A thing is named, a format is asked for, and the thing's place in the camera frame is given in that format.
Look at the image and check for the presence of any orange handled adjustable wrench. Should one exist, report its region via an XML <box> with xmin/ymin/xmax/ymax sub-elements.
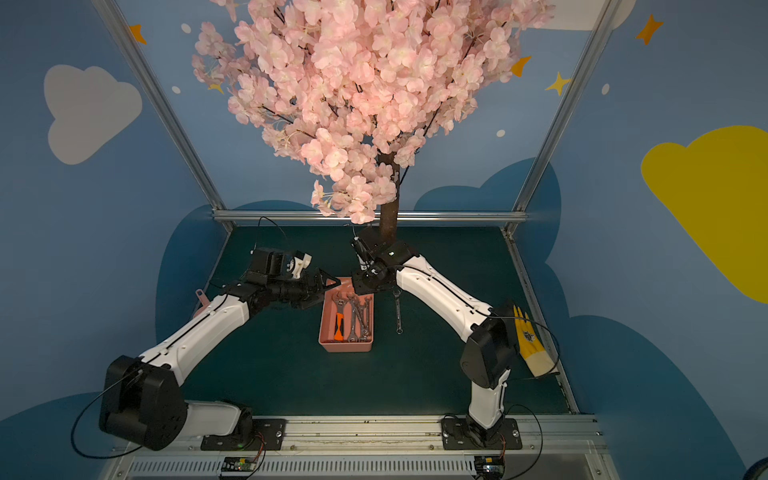
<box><xmin>333</xmin><ymin>296</ymin><xmax>347</xmax><ymax>342</ymax></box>

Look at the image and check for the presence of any pink plastic storage box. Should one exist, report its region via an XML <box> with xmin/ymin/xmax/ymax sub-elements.
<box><xmin>318</xmin><ymin>277</ymin><xmax>374</xmax><ymax>353</ymax></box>

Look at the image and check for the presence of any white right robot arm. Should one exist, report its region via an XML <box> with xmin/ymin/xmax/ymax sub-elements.
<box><xmin>352</xmin><ymin>235</ymin><xmax>519</xmax><ymax>444</ymax></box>

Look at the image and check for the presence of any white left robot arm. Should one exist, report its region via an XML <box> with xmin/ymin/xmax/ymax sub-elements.
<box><xmin>99</xmin><ymin>270</ymin><xmax>341</xmax><ymax>451</ymax></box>

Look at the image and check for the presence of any pink plastic dustpan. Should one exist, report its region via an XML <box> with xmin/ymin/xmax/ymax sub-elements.
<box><xmin>194</xmin><ymin>289</ymin><xmax>210</xmax><ymax>316</ymax></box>

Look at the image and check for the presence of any yellow rubber glove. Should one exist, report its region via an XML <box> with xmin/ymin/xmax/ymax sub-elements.
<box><xmin>512</xmin><ymin>305</ymin><xmax>559</xmax><ymax>378</ymax></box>

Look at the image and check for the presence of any pink cherry blossom tree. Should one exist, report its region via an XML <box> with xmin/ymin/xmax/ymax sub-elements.
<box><xmin>192</xmin><ymin>0</ymin><xmax>555</xmax><ymax>242</ymax></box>

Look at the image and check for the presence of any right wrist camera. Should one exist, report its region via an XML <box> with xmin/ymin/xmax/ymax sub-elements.
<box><xmin>351</xmin><ymin>227</ymin><xmax>382</xmax><ymax>270</ymax></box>

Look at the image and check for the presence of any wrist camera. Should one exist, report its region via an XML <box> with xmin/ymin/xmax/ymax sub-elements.
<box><xmin>351</xmin><ymin>227</ymin><xmax>382</xmax><ymax>270</ymax></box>
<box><xmin>245</xmin><ymin>248</ymin><xmax>312</xmax><ymax>285</ymax></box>

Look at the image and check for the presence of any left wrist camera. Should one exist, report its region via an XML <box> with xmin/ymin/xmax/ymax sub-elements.
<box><xmin>245</xmin><ymin>248</ymin><xmax>312</xmax><ymax>285</ymax></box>

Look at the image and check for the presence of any aluminium frame back bar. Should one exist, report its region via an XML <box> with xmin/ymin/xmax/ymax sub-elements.
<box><xmin>212</xmin><ymin>209</ymin><xmax>528</xmax><ymax>226</ymax></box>

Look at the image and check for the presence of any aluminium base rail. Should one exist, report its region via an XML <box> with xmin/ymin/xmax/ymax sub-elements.
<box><xmin>100</xmin><ymin>414</ymin><xmax>619</xmax><ymax>479</ymax></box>

